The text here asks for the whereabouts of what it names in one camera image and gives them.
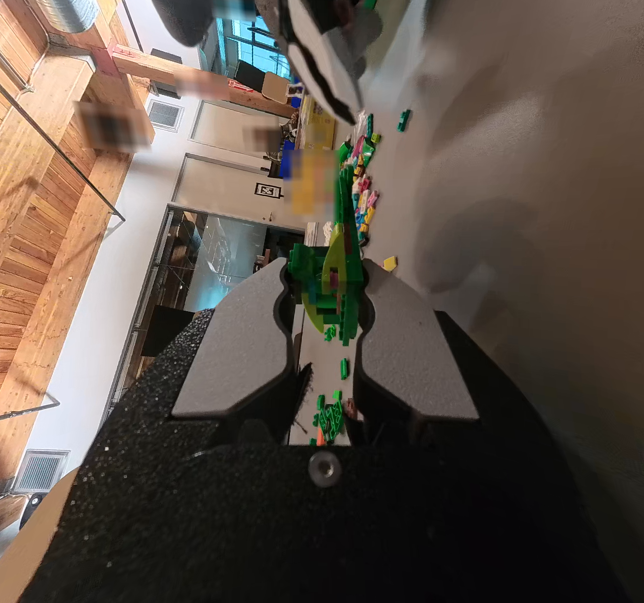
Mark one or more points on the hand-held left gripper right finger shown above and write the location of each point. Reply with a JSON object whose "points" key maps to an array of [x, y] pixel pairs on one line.
{"points": [[417, 361]]}

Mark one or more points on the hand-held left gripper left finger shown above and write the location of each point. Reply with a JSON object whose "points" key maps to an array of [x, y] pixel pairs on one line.
{"points": [[236, 341]]}

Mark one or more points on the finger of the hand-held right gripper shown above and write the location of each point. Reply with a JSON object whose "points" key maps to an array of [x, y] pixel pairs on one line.
{"points": [[308, 26], [363, 34]]}

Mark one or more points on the green lego build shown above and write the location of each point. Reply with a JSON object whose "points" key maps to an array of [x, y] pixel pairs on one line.
{"points": [[336, 281]]}

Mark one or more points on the pile of pastel lego bricks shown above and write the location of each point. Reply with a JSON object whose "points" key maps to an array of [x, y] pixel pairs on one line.
{"points": [[365, 185]]}

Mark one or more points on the green lego brick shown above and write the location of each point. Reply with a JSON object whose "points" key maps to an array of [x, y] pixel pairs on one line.
{"points": [[403, 120]]}

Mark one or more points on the scattered green lego pieces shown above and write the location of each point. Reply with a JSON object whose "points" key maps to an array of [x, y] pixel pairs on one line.
{"points": [[332, 414]]}

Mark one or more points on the yellow lego brick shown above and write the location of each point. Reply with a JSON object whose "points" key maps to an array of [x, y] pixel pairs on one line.
{"points": [[390, 262]]}

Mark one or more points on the orange lego piece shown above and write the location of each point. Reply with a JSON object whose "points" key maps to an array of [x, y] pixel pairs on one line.
{"points": [[320, 439]]}

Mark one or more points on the black panel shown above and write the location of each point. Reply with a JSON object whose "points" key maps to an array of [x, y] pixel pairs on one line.
{"points": [[168, 331]]}

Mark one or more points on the yellow cardboard box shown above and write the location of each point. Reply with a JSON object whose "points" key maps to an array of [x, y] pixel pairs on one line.
{"points": [[318, 125]]}

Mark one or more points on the black metal rod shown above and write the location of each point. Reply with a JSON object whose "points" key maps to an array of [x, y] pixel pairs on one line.
{"points": [[60, 152]]}

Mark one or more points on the brown cardboard sheet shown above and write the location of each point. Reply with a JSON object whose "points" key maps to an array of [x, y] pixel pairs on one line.
{"points": [[35, 537]]}

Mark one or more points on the white wall vent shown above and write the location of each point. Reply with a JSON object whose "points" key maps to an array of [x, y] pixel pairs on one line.
{"points": [[164, 114], [41, 471]]}

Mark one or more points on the black and white wall tag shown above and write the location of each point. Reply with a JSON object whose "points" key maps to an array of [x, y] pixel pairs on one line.
{"points": [[268, 191]]}

